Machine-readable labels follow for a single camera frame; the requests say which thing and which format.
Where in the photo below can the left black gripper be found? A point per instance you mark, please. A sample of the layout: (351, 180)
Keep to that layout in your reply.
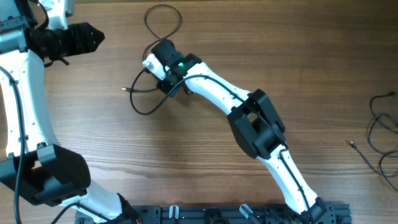
(83, 38)

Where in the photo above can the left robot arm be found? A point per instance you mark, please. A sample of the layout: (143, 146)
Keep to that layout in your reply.
(37, 168)

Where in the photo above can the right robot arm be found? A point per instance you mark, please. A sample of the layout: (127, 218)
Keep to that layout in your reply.
(255, 124)

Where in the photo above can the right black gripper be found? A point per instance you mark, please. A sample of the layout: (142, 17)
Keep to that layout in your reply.
(160, 49)

